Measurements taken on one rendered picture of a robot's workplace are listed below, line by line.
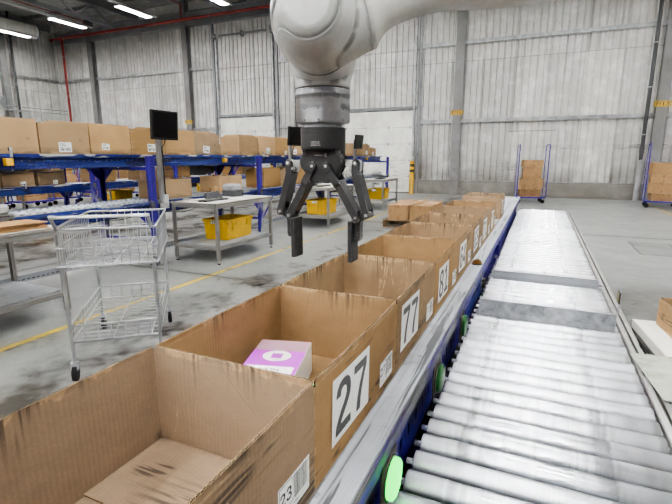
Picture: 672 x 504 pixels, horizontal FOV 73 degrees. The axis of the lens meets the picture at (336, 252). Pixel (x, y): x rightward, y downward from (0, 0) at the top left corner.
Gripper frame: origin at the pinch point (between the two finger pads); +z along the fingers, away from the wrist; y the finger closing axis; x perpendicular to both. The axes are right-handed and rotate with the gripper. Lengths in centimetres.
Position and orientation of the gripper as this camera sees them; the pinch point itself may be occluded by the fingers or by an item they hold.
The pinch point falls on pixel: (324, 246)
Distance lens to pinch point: 79.3
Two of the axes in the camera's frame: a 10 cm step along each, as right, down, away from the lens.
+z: 0.0, 9.8, 2.1
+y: 9.1, 0.8, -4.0
